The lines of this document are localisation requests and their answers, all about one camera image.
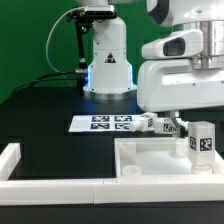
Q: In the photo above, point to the paper sheet with tags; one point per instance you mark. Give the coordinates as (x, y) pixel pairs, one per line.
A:
(101, 123)

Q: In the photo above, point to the black camera on pole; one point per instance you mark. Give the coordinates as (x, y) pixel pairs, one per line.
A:
(83, 18)

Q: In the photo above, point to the white U-shaped fence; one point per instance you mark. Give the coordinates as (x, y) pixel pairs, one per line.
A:
(128, 189)

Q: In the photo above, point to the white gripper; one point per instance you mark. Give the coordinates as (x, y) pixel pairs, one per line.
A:
(167, 80)

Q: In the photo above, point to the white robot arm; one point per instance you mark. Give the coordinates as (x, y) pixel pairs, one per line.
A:
(110, 74)

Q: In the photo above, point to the white square table top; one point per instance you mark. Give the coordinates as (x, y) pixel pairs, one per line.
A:
(151, 156)

